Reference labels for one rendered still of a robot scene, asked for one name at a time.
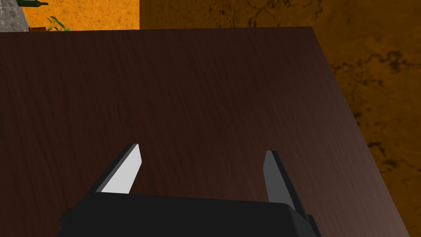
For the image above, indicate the green potted plant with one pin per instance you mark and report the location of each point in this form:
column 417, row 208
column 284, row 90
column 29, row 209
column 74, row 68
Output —
column 56, row 24

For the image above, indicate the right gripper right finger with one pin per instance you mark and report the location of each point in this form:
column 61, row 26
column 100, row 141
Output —
column 279, row 184

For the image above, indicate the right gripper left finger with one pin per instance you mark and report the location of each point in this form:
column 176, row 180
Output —
column 123, row 174

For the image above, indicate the dark brown wooden table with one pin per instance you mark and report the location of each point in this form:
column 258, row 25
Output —
column 197, row 98

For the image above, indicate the green glass bottle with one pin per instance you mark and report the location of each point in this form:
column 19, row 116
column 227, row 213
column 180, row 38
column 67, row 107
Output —
column 32, row 3

